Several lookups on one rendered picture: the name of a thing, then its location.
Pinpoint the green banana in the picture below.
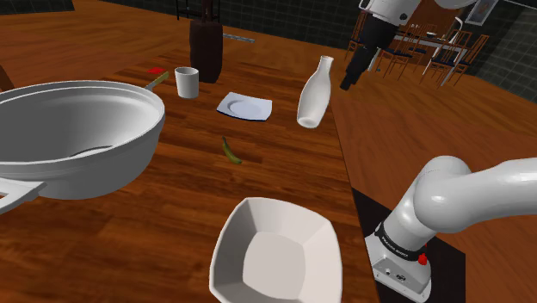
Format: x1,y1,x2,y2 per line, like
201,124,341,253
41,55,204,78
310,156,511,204
220,135,244,166

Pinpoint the large white pan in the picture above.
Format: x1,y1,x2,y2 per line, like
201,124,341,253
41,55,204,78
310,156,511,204
0,79,167,216

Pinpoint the wooden chair blue seat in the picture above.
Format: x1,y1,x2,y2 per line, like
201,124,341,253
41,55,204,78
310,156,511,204
376,24,426,80
344,11,371,60
420,29,491,88

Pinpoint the grey metal bar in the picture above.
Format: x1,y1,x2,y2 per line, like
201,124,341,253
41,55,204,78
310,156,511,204
222,32,256,44

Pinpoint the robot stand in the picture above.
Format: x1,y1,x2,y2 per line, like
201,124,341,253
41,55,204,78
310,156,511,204
351,188,467,303

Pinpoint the white cup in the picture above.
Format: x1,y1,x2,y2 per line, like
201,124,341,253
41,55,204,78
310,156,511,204
174,65,201,100

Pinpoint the green handled knife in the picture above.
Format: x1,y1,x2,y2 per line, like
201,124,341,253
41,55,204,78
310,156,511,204
144,71,170,91

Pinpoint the white square plate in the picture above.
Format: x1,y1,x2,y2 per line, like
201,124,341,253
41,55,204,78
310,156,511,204
215,91,274,123

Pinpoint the dark brown knife block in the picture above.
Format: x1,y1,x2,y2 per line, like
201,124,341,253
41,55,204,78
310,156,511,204
188,0,225,84

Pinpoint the white dining table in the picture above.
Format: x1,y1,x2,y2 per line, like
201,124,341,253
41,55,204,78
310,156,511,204
392,32,470,87

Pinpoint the white square bowl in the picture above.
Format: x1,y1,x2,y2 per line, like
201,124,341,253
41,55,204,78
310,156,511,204
208,196,343,303

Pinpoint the framed wall picture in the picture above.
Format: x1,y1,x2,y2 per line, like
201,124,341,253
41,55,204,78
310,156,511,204
464,0,501,27

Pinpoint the white vase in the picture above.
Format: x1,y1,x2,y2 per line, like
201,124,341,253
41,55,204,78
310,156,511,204
295,54,336,129

